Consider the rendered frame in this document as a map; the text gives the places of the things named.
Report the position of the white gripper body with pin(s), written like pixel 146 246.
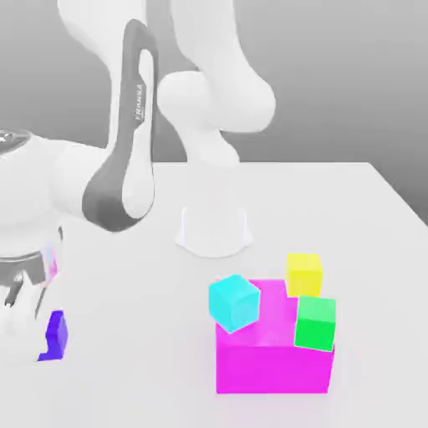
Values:
pixel 26 317

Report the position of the small blue cube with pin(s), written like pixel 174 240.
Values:
pixel 58 334

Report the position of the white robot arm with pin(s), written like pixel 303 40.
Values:
pixel 217 83

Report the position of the small cyan cube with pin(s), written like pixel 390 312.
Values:
pixel 234 304

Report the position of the small yellow cube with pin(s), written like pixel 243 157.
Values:
pixel 303 274

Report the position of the small green cube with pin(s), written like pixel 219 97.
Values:
pixel 315 331

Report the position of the large magenta box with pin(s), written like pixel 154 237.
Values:
pixel 267 371

